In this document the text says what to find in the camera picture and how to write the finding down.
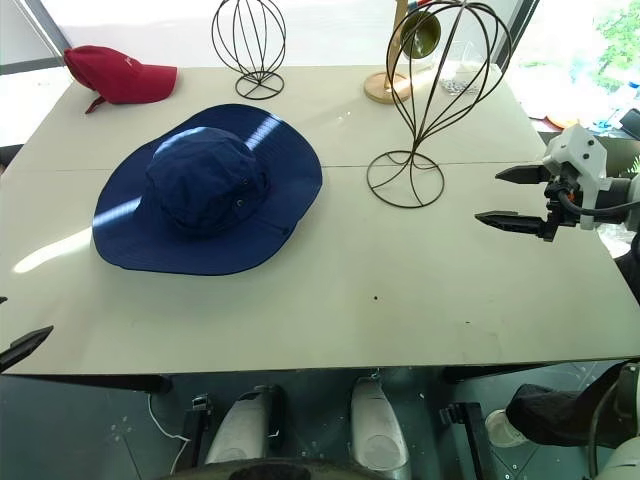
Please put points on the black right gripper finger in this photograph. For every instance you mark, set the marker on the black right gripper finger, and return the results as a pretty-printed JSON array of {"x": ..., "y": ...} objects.
[
  {"x": 520, "y": 223},
  {"x": 525, "y": 175}
]

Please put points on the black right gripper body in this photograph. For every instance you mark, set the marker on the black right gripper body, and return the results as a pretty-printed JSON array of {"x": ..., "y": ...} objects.
[{"x": 559, "y": 202}]

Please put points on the navy blue wide-brim hat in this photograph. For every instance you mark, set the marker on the navy blue wide-brim hat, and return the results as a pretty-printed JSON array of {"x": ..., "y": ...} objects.
[{"x": 200, "y": 200}]

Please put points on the wooden stand with round base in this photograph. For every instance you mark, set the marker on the wooden stand with round base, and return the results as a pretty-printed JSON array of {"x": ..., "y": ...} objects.
[{"x": 378, "y": 86}]

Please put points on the orange flat object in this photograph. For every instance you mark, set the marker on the orange flat object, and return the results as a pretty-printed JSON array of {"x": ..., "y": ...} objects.
[{"x": 560, "y": 121}]

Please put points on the black flat device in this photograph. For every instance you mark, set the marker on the black flat device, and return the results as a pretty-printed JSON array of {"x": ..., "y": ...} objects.
[{"x": 631, "y": 121}]

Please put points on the clear glass vessel with pebbles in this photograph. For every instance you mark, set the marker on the clear glass vessel with pebbles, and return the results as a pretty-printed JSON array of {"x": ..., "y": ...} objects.
[{"x": 457, "y": 82}]

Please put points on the olive green hanging cup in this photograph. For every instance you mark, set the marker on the olive green hanging cup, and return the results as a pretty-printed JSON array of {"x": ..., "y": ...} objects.
[{"x": 424, "y": 36}]

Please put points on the black fabric bundle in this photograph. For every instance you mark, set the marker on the black fabric bundle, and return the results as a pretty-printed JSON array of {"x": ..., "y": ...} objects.
[{"x": 550, "y": 412}]

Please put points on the white round container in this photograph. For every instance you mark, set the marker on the white round container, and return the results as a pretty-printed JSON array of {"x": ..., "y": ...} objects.
[{"x": 500, "y": 429}]

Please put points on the silver left robot leg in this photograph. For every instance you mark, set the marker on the silver left robot leg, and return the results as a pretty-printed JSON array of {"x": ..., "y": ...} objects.
[{"x": 240, "y": 430}]

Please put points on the silver robot leg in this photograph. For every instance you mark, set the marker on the silver robot leg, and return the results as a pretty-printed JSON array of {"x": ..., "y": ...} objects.
[
  {"x": 377, "y": 425},
  {"x": 240, "y": 430}
]

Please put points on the silver right robot leg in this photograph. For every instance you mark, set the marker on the silver right robot leg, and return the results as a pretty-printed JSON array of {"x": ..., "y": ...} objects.
[{"x": 377, "y": 425}]

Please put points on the red baseball cap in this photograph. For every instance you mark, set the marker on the red baseball cap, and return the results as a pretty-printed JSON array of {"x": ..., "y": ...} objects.
[{"x": 120, "y": 75}]

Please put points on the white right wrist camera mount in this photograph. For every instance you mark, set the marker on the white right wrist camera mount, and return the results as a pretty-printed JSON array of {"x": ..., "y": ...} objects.
[{"x": 582, "y": 150}]

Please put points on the black table frame bar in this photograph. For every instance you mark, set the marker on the black table frame bar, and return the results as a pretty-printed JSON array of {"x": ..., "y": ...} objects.
[
  {"x": 500, "y": 372},
  {"x": 100, "y": 382}
]

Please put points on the black table leg bracket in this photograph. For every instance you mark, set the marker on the black table leg bracket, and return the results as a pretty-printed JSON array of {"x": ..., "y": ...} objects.
[
  {"x": 472, "y": 435},
  {"x": 196, "y": 425}
]

